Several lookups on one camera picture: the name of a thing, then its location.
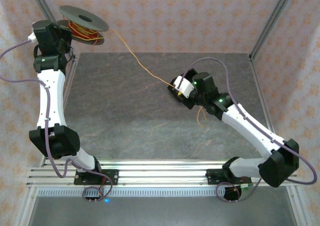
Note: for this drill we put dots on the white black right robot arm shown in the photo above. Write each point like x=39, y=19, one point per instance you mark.
x=250, y=128

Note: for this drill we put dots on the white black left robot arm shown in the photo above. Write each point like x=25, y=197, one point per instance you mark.
x=51, y=98

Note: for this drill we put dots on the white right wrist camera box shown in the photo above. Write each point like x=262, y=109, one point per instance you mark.
x=185, y=86

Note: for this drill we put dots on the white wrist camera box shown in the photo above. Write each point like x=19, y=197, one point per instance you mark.
x=185, y=86
x=31, y=36

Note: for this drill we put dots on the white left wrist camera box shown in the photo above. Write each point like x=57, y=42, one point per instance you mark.
x=31, y=36

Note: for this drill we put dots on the aluminium frame post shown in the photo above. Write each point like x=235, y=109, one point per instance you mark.
x=277, y=8
x=25, y=206
x=42, y=3
x=298, y=206

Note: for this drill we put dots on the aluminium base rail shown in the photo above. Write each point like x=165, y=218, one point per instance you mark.
x=160, y=173

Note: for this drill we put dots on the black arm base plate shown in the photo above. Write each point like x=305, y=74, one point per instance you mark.
x=212, y=177
x=112, y=177

